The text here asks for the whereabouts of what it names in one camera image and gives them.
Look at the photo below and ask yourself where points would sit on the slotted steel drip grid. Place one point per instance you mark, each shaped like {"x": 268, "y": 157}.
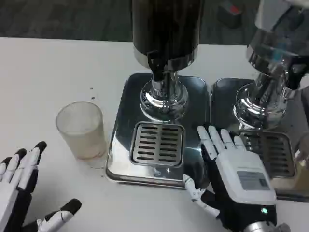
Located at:
{"x": 272, "y": 154}
{"x": 157, "y": 143}

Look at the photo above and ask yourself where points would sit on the steel base tray of dark dispenser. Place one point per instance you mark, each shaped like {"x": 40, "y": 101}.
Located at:
{"x": 120, "y": 149}

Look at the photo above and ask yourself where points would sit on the silver robot right forearm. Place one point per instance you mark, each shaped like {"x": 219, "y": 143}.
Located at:
{"x": 263, "y": 227}

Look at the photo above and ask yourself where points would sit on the frosted clear glass cup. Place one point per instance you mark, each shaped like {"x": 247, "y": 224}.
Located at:
{"x": 80, "y": 130}

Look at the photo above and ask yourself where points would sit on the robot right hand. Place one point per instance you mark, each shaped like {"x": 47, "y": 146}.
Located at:
{"x": 241, "y": 178}

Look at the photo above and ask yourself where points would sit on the dark tank drink dispenser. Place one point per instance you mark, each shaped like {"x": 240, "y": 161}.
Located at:
{"x": 166, "y": 29}

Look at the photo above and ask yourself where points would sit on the silver tank drink dispenser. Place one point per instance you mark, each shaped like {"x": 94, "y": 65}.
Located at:
{"x": 268, "y": 60}

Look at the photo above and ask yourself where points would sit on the steel base tray of silver dispenser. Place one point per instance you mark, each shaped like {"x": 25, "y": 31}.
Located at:
{"x": 224, "y": 104}

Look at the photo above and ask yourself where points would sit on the black box with red patch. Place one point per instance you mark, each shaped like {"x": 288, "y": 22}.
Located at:
{"x": 229, "y": 14}

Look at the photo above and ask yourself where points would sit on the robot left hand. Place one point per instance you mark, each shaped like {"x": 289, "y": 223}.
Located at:
{"x": 14, "y": 193}

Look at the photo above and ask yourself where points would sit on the black tap of dark dispenser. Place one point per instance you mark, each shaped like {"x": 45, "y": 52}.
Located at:
{"x": 157, "y": 67}

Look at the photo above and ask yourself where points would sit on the black tap of silver dispenser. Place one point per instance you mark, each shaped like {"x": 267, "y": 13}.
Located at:
{"x": 295, "y": 75}

